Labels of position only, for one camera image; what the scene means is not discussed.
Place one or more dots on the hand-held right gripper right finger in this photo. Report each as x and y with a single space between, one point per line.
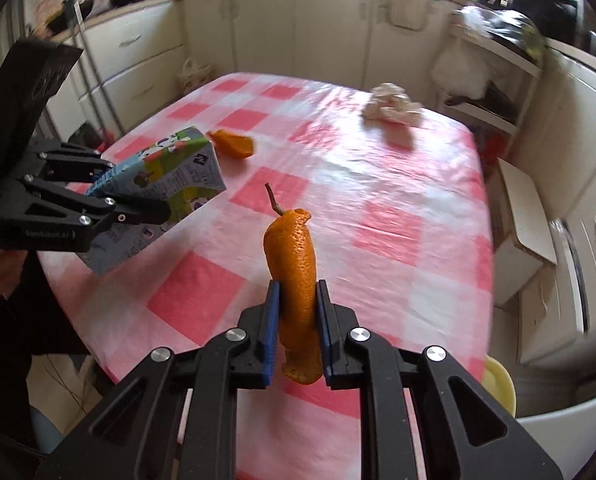
326 340

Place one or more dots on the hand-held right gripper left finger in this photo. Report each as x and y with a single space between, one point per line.
270 340

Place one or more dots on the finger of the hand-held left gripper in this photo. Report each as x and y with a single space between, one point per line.
68 160
138 210

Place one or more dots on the blue milk carton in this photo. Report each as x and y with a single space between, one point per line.
178 175

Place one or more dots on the orange peel with stem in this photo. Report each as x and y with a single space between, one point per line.
293 260

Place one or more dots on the person's left hand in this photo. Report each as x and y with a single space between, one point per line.
5 272

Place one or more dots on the woven shopping bag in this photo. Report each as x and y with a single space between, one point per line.
194 76

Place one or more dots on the yellow plastic basin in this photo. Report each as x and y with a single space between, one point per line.
500 382

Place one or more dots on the cardboard box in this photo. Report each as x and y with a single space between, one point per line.
525 210

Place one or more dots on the cream kitchen cabinet run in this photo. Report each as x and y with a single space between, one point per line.
288 25

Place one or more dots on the crumpled white paper napkin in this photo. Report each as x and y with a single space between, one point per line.
393 106

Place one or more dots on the cream cabinet with drawers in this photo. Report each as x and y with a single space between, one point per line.
578 210

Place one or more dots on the white hanging plastic bag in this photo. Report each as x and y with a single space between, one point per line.
460 72

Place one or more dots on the white shelf unit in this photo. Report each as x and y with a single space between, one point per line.
498 55

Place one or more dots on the white hanging towel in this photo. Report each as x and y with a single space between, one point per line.
405 5

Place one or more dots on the dark green plastic bag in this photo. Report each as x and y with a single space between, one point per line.
520 35

